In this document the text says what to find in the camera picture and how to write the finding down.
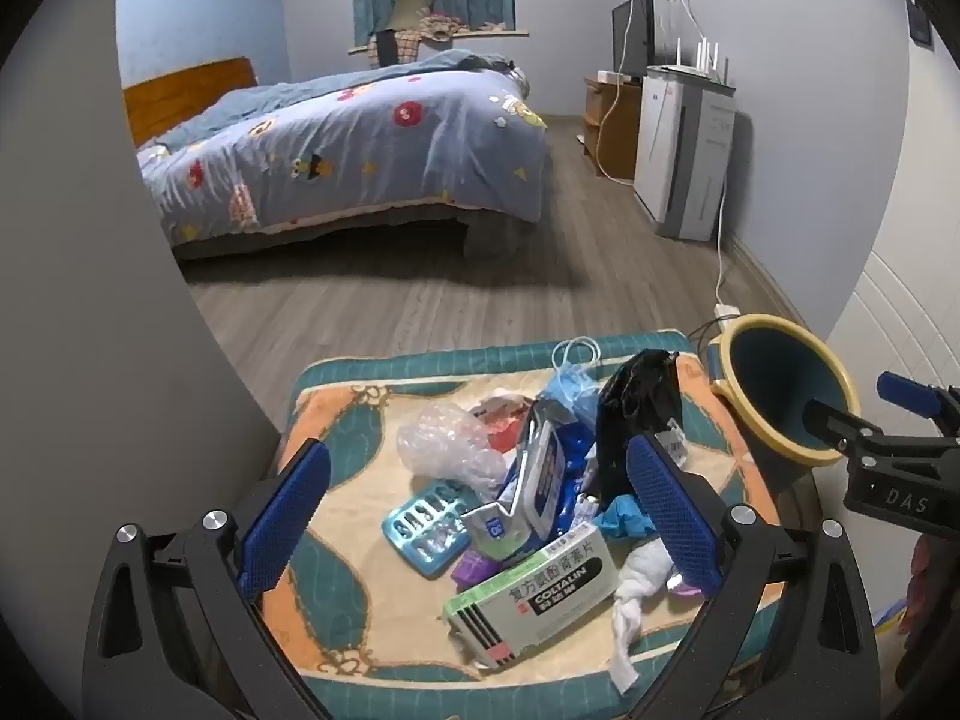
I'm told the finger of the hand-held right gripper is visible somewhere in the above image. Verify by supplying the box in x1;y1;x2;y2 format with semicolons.
801;399;890;458
876;371;960;421

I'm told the checkered cloth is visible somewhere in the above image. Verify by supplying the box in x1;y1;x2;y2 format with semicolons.
366;26;425;67

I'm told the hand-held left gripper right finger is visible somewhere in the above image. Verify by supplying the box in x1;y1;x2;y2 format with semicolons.
625;431;882;720

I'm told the white cloth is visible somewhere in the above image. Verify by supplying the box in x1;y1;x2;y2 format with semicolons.
606;540;687;693

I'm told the dark wall frame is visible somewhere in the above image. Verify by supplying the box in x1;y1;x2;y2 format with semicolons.
904;0;935;50

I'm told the black cable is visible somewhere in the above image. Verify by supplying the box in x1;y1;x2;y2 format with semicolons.
686;319;732;361

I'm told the white air purifier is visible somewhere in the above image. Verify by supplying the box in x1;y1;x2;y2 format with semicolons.
634;66;737;241

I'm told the dark blue plastic wrapper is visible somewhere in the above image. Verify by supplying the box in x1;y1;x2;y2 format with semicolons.
555;420;601;511

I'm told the yellowish cable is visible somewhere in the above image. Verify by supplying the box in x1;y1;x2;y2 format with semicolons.
595;0;647;185

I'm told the white power cable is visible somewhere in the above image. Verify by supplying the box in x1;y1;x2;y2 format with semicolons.
712;75;740;308

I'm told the red white snack wrapper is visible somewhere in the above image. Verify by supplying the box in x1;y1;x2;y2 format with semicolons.
469;388;537;458

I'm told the patterned quilted mat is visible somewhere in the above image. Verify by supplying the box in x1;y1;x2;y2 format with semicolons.
274;330;796;698

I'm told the black monitor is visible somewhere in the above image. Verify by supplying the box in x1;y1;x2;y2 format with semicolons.
611;0;655;80

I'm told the purple tube white nozzle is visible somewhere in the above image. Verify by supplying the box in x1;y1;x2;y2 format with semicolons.
454;547;503;590

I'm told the wooden cabinet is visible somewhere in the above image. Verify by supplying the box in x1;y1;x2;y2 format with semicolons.
583;76;644;181

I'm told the blue face mask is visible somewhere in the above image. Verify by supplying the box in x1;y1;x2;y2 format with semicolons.
540;337;602;428

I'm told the wooden window sill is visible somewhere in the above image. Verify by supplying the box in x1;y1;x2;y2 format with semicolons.
347;28;530;55

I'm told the pink patterned cloth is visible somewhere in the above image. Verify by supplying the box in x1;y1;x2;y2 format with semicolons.
420;11;470;42

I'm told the blue white foil packet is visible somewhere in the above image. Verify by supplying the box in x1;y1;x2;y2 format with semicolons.
495;401;586;541

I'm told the bed with patterned duvet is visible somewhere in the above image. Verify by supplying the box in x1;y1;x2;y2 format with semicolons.
135;49;548;245

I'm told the blue rubber glove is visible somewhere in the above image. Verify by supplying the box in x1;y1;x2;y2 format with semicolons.
596;493;657;541

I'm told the olive pillow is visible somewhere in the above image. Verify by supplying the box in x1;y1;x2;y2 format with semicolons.
386;0;440;35

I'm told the clear bubble wrap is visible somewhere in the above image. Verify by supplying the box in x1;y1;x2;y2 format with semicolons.
396;399;511;500

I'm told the black plastic bag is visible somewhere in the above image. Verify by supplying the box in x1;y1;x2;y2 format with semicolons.
596;349;687;511

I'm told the wooden bed headboard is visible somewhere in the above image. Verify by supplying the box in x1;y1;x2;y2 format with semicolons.
122;56;260;151

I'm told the small white blue sachet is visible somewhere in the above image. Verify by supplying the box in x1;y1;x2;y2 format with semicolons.
459;501;530;563

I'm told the blue trash bin yellow rim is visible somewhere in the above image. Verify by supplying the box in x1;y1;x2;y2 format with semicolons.
705;313;862;496

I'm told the white wardrobe door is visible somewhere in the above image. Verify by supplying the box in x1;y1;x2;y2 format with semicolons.
825;247;960;436

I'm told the grey bed base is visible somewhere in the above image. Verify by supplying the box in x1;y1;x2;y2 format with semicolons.
171;202;526;263

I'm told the green white medicine box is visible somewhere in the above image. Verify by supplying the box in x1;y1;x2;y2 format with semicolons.
442;521;622;670

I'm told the blue blister pack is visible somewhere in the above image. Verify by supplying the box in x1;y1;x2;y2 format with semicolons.
381;481;473;580

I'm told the white router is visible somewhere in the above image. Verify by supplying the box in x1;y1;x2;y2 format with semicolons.
664;36;732;76

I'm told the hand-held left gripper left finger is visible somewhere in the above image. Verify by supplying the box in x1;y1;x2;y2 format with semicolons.
82;439;335;720

